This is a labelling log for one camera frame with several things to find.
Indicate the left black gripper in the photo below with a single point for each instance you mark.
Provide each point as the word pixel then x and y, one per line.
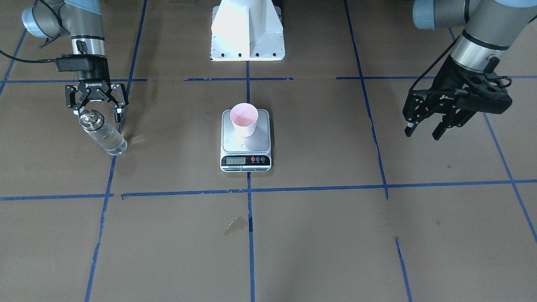
pixel 441 99

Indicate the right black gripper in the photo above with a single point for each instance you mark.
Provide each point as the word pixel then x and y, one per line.
pixel 95 84

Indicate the glass sauce bottle steel cap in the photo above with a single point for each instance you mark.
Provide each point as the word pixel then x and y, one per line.
pixel 103 132

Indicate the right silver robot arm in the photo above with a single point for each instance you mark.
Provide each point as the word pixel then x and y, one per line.
pixel 81 21

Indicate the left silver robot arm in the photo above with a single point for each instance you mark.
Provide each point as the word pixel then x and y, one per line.
pixel 490 27

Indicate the white digital kitchen scale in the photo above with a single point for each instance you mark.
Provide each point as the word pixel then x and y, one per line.
pixel 246 154

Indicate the brown paper table cover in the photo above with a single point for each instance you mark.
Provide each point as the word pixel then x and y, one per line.
pixel 351 211

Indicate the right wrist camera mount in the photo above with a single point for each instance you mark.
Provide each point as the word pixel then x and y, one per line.
pixel 80 62

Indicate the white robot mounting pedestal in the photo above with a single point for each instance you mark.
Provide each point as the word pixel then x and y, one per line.
pixel 247 30

